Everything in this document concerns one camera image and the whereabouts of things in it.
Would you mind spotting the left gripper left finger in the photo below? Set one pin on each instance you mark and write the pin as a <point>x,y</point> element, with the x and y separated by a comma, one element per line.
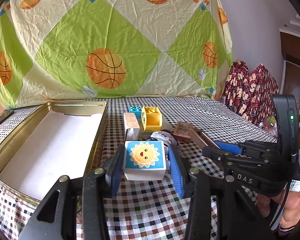
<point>114,172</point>

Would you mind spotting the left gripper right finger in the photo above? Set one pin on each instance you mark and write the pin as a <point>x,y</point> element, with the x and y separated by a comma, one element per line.
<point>178,171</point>

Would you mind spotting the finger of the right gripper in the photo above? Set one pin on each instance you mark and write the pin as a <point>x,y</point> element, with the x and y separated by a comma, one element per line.
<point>228,147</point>
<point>214,154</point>

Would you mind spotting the brown plastic comb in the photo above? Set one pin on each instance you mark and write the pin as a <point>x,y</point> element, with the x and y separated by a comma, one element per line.
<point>201,139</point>

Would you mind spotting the white sun picture block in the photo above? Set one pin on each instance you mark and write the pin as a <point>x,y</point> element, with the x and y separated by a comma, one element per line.
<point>144,160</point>

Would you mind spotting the blue toy brick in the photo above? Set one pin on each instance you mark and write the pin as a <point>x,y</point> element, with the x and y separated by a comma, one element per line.
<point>137,110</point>

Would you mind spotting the person right hand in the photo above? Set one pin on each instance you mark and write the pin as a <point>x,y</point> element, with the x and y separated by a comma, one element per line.
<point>289,224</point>

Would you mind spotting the patterned tape roll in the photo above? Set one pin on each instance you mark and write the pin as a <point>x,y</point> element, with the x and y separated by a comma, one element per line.
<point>165,136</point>

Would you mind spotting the small brown wooden box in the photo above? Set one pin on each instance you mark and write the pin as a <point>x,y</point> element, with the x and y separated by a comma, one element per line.
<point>181,131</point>

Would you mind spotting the cork topped white block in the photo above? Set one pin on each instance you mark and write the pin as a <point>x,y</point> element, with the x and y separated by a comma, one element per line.
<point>131,126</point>

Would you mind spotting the red patterned cushion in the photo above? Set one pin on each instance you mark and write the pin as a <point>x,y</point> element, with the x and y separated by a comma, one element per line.
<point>248,94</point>

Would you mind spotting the yellow face toy block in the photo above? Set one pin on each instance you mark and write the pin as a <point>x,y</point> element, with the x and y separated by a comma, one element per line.
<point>151,118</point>

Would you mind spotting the gold metal tin tray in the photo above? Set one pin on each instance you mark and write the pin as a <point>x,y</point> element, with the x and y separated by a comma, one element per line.
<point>58,138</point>

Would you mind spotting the brown wooden cabinet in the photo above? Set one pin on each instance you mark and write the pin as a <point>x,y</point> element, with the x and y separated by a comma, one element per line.
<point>290,47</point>

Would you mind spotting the black smartphone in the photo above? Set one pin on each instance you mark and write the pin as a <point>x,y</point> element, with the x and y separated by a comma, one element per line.
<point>5,115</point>

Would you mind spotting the basketball pattern bed sheet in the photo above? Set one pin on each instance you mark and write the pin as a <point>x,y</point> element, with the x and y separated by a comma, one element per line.
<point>54,50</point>

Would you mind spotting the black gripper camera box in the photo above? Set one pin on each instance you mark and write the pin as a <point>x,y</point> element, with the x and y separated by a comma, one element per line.
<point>287,126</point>

